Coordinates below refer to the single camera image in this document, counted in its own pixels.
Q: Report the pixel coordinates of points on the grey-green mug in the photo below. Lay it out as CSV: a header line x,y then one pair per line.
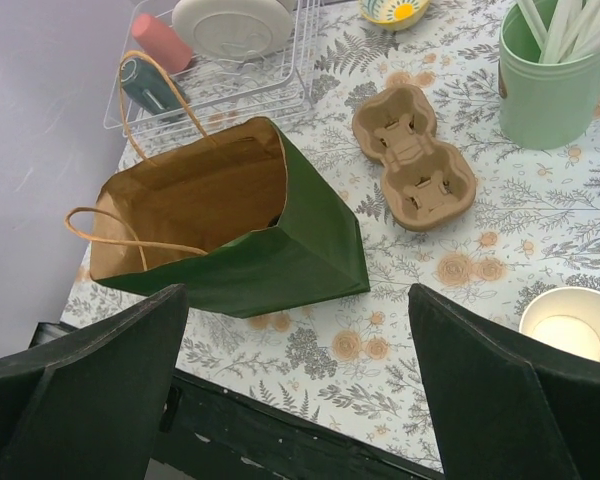
x,y
143,83

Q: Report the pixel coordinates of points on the stacked cardboard cup carriers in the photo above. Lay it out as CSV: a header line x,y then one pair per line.
x,y
426,182

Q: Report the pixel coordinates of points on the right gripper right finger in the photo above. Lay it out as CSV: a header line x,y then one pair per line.
x,y
503,406

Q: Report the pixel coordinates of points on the patterned small bowl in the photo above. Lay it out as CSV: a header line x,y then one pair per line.
x,y
393,15

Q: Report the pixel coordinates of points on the floral table mat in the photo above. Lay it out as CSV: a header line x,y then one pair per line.
x,y
412,273

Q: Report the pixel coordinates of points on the stacked brown paper cups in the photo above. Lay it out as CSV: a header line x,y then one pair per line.
x,y
566,318

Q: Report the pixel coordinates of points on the green paper bag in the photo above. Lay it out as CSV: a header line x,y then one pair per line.
x,y
240,217

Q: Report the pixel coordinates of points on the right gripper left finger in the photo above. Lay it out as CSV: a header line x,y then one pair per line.
x,y
88,404

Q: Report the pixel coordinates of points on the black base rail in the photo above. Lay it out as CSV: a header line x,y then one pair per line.
x,y
210,433

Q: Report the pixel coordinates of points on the pink cup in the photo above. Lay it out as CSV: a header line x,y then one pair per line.
x,y
161,42

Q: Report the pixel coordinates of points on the front white plate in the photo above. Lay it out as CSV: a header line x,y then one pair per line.
x,y
237,30

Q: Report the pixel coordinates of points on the white wire dish rack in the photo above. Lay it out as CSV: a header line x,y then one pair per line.
x,y
227,92

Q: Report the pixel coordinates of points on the green straw holder cup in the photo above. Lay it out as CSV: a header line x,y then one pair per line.
x,y
542,106

